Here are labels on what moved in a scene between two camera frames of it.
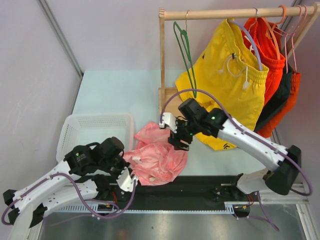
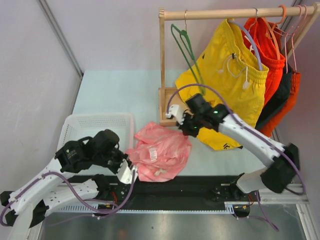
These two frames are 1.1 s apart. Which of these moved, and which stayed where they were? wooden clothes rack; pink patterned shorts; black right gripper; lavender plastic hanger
Moved: black right gripper
Stayed: lavender plastic hanger; wooden clothes rack; pink patterned shorts
